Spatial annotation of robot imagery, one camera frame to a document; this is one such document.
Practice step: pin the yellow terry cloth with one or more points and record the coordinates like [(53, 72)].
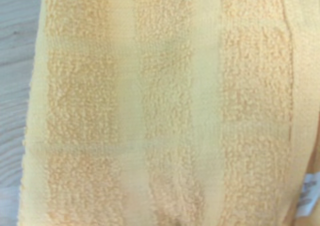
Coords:
[(162, 105)]

